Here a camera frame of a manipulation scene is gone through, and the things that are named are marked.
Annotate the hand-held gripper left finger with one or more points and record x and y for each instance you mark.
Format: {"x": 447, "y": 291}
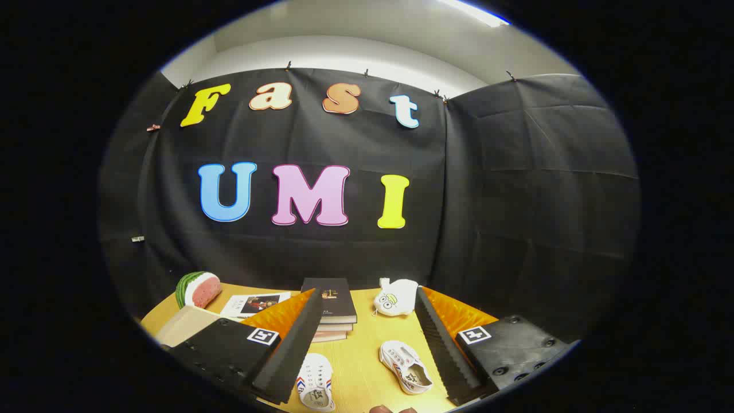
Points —
{"x": 295, "y": 350}

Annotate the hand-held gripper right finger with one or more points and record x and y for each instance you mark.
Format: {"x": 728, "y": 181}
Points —
{"x": 438, "y": 344}

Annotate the white sneaker shoe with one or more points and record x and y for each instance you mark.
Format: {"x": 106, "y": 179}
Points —
{"x": 401, "y": 361}
{"x": 316, "y": 384}

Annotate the cream fabric storage box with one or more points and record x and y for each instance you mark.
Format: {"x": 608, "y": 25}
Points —
{"x": 183, "y": 326}

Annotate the brown cover book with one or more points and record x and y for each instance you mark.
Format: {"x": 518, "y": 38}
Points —
{"x": 330, "y": 336}

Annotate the dark grey book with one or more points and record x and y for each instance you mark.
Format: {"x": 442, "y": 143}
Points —
{"x": 338, "y": 327}

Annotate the white portrait cover book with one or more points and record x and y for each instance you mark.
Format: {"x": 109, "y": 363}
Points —
{"x": 255, "y": 304}

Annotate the white plush toy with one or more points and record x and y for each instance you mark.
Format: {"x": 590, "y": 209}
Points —
{"x": 395, "y": 298}

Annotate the black hardcover book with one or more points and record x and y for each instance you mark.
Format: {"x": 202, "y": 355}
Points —
{"x": 335, "y": 298}

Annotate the watermelon slice toy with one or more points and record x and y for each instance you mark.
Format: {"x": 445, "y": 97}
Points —
{"x": 198, "y": 289}

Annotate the black backdrop cloth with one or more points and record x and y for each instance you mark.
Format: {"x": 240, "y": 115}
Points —
{"x": 516, "y": 201}

